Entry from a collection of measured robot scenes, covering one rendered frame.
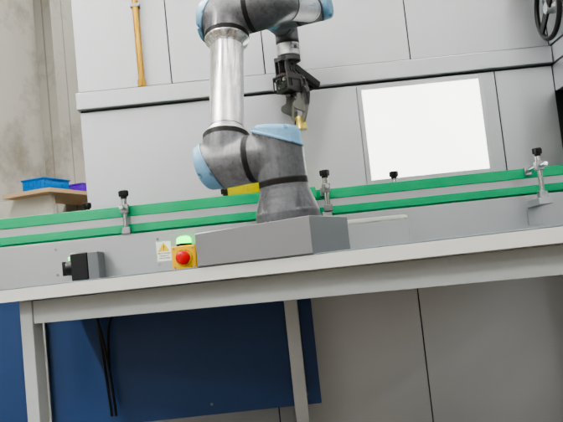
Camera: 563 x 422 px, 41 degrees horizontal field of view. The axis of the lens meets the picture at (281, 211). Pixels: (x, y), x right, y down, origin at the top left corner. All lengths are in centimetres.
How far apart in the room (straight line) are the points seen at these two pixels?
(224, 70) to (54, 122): 487
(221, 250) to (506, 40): 144
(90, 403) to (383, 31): 154
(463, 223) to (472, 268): 80
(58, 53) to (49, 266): 469
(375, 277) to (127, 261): 88
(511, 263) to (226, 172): 67
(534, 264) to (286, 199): 55
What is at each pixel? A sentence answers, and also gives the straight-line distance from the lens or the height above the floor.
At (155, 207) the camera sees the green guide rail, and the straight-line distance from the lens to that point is 229.
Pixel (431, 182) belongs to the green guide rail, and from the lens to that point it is 241.
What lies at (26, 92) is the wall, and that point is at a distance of 672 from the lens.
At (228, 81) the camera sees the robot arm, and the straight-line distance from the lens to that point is 189.
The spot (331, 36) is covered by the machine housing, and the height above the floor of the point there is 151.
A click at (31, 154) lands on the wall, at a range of 661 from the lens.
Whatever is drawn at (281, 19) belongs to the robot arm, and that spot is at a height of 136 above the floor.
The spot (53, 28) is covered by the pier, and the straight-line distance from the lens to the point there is 693.
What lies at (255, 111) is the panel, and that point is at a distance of 257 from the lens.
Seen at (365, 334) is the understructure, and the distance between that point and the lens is 256.
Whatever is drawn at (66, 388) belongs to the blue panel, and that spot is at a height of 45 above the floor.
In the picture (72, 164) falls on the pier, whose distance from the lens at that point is 672.
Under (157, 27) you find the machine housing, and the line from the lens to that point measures 271.
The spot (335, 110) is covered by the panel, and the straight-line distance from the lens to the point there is 258.
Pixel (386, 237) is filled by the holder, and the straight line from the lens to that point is 208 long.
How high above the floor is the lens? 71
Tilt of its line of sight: 5 degrees up
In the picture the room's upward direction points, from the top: 6 degrees counter-clockwise
